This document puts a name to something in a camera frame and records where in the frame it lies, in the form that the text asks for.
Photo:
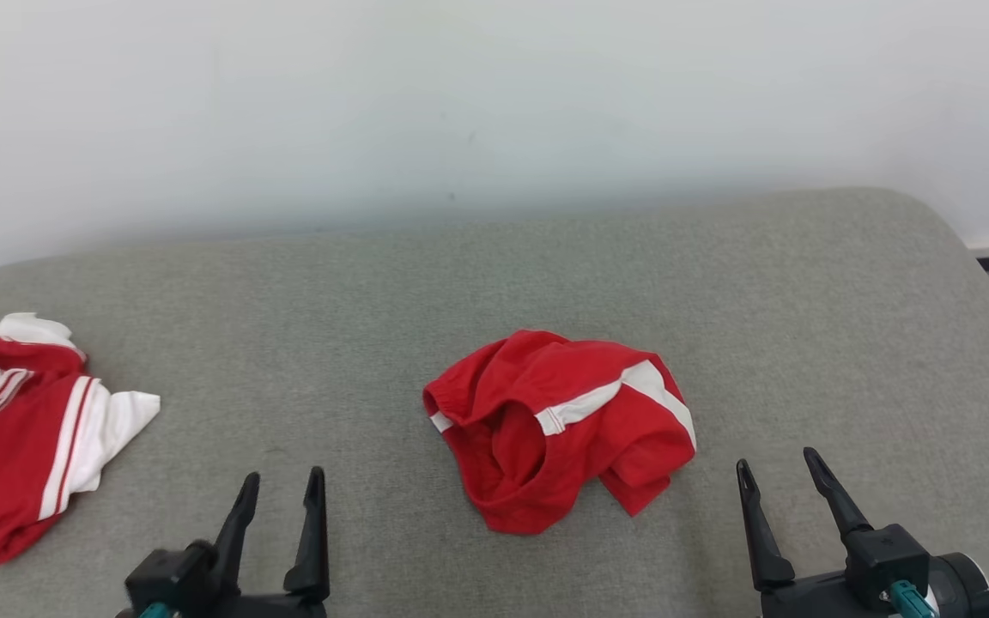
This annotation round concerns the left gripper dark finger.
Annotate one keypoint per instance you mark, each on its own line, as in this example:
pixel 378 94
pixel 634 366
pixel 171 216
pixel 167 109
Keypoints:
pixel 235 536
pixel 312 558

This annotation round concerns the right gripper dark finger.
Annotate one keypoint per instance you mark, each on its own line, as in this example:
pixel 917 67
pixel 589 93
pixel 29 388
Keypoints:
pixel 838 498
pixel 762 541

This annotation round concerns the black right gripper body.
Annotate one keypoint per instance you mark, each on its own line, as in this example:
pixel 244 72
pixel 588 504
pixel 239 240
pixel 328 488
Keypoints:
pixel 881 566

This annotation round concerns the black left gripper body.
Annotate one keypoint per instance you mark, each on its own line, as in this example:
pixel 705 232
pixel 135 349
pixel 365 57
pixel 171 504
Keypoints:
pixel 177 588

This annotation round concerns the red jersey with white trim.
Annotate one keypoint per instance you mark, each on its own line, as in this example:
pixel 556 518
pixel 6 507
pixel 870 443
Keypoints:
pixel 5 463

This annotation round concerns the red shorts with white stripe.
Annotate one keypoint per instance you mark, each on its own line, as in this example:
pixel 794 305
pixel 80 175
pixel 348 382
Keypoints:
pixel 546 446

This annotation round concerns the grey fabric sofa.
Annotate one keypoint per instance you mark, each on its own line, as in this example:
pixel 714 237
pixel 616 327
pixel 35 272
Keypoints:
pixel 494 283

